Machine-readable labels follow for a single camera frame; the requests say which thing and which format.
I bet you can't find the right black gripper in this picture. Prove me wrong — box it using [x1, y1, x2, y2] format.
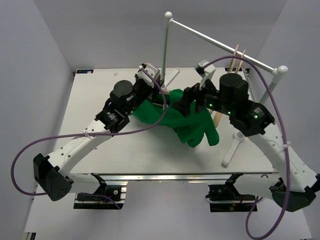
[171, 74, 234, 118]

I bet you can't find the green t shirt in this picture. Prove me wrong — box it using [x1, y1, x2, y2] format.
[133, 89, 220, 148]

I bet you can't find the beige wooden hanger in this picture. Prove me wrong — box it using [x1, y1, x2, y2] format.
[212, 44, 241, 128]
[235, 49, 246, 74]
[151, 90, 171, 108]

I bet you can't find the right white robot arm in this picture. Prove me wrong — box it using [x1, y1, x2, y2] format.
[172, 73, 320, 212]

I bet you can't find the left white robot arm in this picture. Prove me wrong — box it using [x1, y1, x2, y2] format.
[33, 75, 160, 201]

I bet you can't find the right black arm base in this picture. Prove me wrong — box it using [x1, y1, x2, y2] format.
[205, 172, 256, 213]

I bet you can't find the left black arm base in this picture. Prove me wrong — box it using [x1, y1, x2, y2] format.
[73, 173, 127, 210]

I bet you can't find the blue label sticker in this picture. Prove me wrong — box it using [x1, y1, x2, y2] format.
[76, 69, 94, 74]

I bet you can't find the white clothes rack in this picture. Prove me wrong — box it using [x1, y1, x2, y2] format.
[157, 17, 289, 174]

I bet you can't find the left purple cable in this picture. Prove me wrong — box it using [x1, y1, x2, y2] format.
[11, 66, 168, 196]

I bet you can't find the purple cable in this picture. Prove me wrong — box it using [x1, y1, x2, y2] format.
[204, 55, 292, 240]
[11, 66, 168, 196]

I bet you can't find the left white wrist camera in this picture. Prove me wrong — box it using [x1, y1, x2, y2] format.
[136, 63, 161, 86]

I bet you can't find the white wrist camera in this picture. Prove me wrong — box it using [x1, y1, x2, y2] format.
[194, 59, 216, 88]
[136, 63, 161, 86]

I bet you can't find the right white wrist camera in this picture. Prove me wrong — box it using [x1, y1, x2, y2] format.
[194, 59, 216, 88]

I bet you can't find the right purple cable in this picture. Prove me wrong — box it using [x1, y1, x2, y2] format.
[204, 55, 292, 240]

